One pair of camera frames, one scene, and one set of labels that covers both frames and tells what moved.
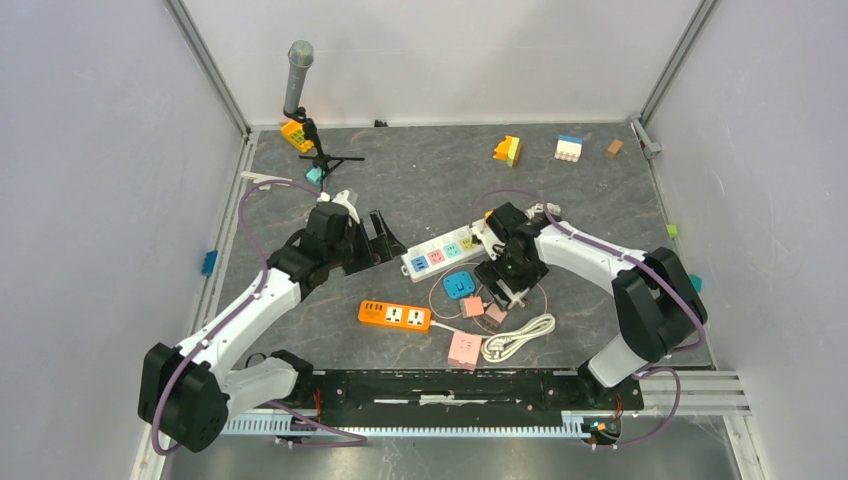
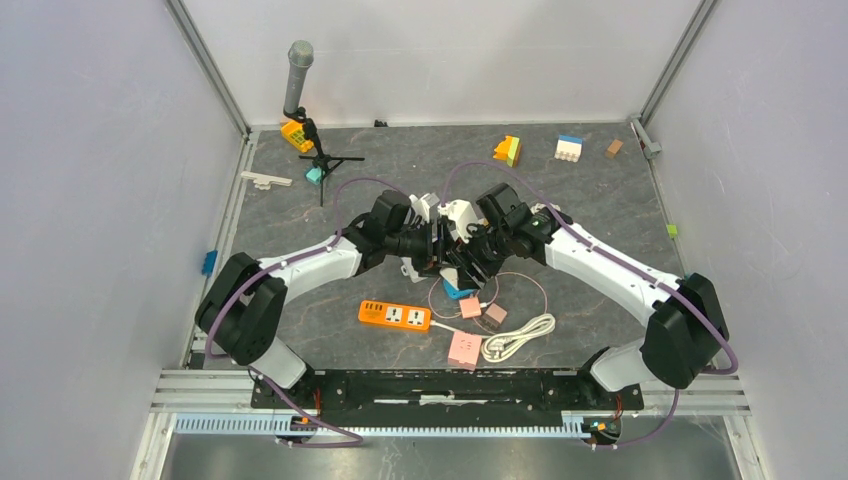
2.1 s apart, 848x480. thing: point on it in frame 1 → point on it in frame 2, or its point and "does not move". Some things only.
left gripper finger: x=384 y=242 → x=443 y=241
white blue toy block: x=569 y=148 does not move
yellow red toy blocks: x=509 y=150 does not move
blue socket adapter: x=459 y=284 does not move
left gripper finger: x=362 y=254 → x=429 y=266
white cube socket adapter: x=517 y=297 → x=450 y=274
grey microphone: x=301 y=56 does not move
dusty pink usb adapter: x=494 y=315 does not move
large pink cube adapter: x=464 y=350 does not move
